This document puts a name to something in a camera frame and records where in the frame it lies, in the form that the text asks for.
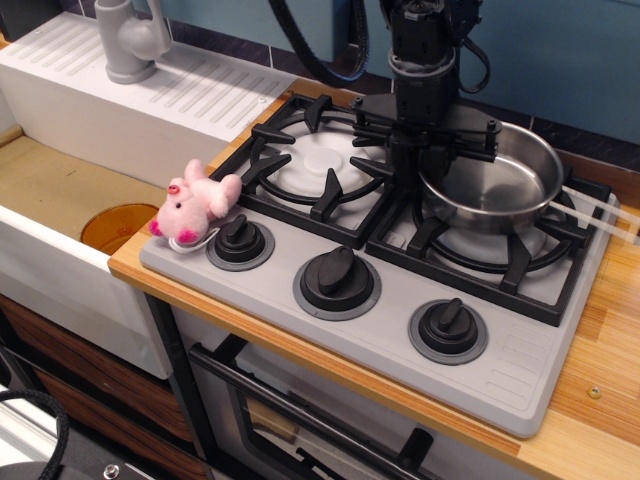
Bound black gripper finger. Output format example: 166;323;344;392
388;139;420;190
422;145;456;176

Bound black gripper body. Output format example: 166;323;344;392
351;71;502;162

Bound stainless steel pan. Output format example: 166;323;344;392
419;123;639;245

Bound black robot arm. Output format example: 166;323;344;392
351;1;502;191

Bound black middle stove knob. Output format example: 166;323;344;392
293;246;382;322

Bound black stove knob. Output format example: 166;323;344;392
293;246;382;322
206;214;275;272
408;298;489;366

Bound grey toy stove top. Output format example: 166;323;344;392
138;92;622;440

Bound black right stove knob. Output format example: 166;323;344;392
408;298;489;366

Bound black left stove knob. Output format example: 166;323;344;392
206;214;275;272

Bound black left burner grate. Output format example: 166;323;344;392
212;95;416;258

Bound black burner grate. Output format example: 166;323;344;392
212;95;416;258
365;169;612;328

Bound black right burner grate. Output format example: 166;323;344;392
365;169;612;328

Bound pink stuffed pig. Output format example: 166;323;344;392
149;159;242;247

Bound toy oven door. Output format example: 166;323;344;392
180;325;527;479

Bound grey toy faucet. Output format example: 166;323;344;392
94;0;171;85

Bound orange plastic bowl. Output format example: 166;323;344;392
80;203;158;255

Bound white toy sink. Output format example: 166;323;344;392
1;13;293;379

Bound wooden drawer unit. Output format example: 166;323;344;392
1;297;211;479

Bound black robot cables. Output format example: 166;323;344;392
267;0;492;96

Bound black oven door handle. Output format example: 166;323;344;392
188;338;432;479

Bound black braided cable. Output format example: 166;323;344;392
0;387;71;480

